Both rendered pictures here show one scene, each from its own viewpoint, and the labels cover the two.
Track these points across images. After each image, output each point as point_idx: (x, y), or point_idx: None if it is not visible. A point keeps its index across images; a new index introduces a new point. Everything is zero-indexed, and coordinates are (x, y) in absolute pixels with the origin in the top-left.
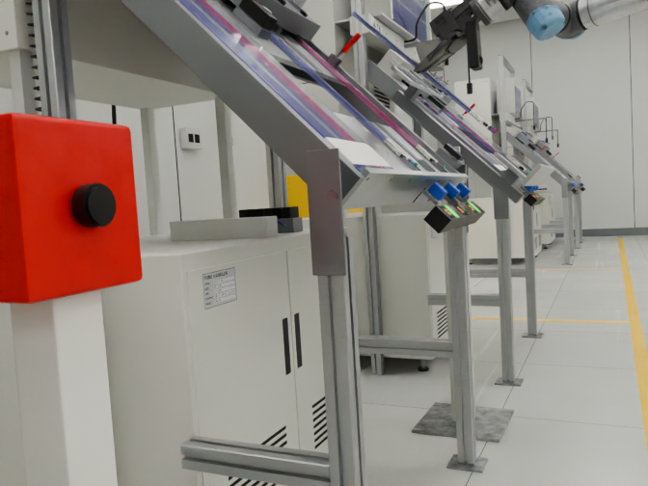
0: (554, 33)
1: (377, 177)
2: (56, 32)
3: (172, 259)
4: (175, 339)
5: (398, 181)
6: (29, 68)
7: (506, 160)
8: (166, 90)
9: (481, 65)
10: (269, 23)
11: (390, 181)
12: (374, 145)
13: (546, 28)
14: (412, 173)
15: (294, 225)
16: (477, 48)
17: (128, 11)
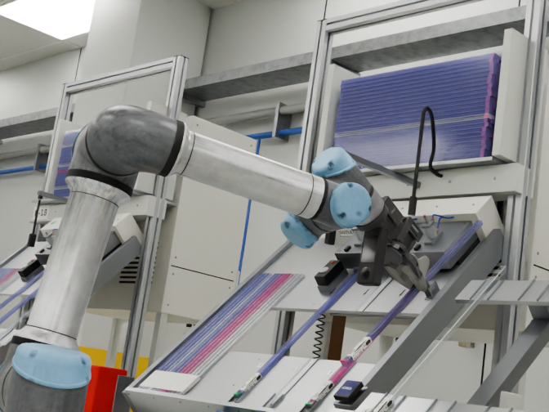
0: (299, 238)
1: (137, 394)
2: (278, 313)
3: None
4: None
5: (167, 401)
6: (324, 332)
7: (366, 405)
8: (468, 332)
9: (368, 279)
10: (319, 281)
11: (156, 400)
12: (232, 378)
13: (287, 239)
14: (179, 396)
15: None
16: (359, 261)
17: None
